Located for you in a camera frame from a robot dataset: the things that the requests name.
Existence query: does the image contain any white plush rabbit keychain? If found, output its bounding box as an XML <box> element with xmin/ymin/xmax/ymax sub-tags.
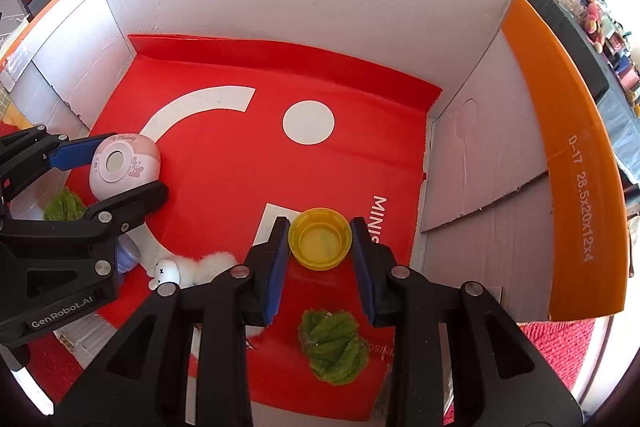
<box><xmin>147</xmin><ymin>250</ymin><xmax>266</xmax><ymax>350</ymax></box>

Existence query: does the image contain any pink plush toy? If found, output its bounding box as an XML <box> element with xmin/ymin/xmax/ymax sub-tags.
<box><xmin>585</xmin><ymin>2</ymin><xmax>608</xmax><ymax>45</ymax></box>

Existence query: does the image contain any green yarn ball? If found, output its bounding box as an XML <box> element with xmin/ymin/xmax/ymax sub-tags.
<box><xmin>298</xmin><ymin>308</ymin><xmax>371</xmax><ymax>384</ymax></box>
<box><xmin>43</xmin><ymin>187</ymin><xmax>88</xmax><ymax>222</ymax></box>

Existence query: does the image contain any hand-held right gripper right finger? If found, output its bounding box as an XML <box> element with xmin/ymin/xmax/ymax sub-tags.
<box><xmin>350</xmin><ymin>216</ymin><xmax>585</xmax><ymax>427</ymax></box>

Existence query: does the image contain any pink round device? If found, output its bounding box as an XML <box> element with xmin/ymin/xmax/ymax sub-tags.
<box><xmin>89</xmin><ymin>133</ymin><xmax>162</xmax><ymax>200</ymax></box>

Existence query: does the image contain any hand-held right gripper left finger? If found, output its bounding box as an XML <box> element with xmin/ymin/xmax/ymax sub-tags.
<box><xmin>52</xmin><ymin>216</ymin><xmax>292</xmax><ymax>427</ymax></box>

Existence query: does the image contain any side table dark cloth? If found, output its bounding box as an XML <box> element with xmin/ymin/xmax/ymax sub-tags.
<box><xmin>517</xmin><ymin>0</ymin><xmax>640</xmax><ymax>188</ymax></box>

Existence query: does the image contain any red paper box liner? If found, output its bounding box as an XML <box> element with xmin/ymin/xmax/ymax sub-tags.
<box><xmin>65</xmin><ymin>34</ymin><xmax>443</xmax><ymax>422</ymax></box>

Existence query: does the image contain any row of bottles and toys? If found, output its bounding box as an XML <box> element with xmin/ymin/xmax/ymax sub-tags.
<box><xmin>550</xmin><ymin>0</ymin><xmax>640</xmax><ymax>108</ymax></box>

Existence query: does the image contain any blue pill bottle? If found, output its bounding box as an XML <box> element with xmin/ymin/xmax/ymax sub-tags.
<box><xmin>117</xmin><ymin>232</ymin><xmax>143</xmax><ymax>275</ymax></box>

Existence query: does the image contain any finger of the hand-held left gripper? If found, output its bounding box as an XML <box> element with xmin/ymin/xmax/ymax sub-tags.
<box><xmin>0</xmin><ymin>124</ymin><xmax>116</xmax><ymax>202</ymax></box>
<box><xmin>0</xmin><ymin>179</ymin><xmax>169</xmax><ymax>280</ymax></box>

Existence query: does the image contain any red knit mat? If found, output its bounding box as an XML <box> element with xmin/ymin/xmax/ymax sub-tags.
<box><xmin>0</xmin><ymin>119</ymin><xmax>598</xmax><ymax>425</ymax></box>

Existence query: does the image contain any yellow bottle cap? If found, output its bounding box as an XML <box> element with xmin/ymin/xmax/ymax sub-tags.
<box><xmin>288</xmin><ymin>207</ymin><xmax>352</xmax><ymax>270</ymax></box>

